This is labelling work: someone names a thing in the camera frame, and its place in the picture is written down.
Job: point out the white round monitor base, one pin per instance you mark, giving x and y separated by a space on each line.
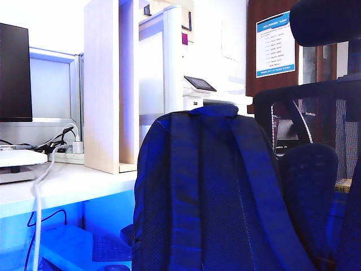
19 157

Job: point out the blue backpack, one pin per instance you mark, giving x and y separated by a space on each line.
208 183

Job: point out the black computer monitor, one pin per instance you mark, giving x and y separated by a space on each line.
14 73

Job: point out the magenta card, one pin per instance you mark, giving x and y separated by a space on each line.
184 38

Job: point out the dark keyboard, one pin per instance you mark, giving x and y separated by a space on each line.
110 249

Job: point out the white HP printer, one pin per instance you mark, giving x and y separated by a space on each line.
222 98

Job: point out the black picture frame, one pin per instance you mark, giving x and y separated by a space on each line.
189 22

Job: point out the black chair armrest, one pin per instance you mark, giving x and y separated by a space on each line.
126 235

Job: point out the blue and white poster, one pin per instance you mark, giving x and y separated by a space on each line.
275 45

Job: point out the light wooden desk organizer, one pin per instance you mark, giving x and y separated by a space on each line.
101 84

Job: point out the white plug charger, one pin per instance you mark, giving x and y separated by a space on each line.
78 147

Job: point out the white power strip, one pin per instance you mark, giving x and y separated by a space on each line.
70 158

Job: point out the dark blue chair headrest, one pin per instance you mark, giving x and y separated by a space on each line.
321 22

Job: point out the dark blue lumbar cushion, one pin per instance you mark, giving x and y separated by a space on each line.
310 180

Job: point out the white partition post frame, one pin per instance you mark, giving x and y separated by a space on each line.
172 56

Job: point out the grey flat riser block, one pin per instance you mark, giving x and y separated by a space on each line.
14 175

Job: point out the dark brown door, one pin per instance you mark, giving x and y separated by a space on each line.
251 42

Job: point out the grey desk partition panel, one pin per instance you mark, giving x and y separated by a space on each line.
50 84

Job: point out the black mesh office chair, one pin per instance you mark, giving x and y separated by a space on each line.
324 90

